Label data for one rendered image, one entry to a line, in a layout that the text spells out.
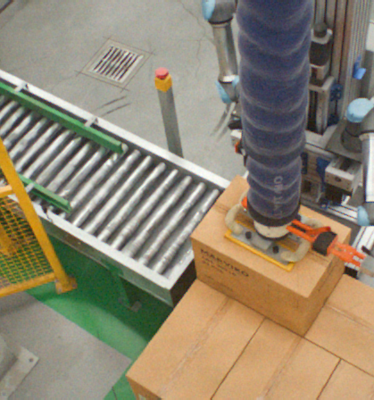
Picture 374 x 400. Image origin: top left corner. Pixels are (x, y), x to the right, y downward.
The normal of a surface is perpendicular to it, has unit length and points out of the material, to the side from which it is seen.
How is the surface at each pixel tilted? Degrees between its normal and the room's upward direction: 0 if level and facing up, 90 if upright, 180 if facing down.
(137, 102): 0
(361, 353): 0
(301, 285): 0
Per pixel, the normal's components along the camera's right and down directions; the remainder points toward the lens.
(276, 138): 0.04, 0.64
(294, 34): 0.37, 0.56
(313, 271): -0.09, -0.56
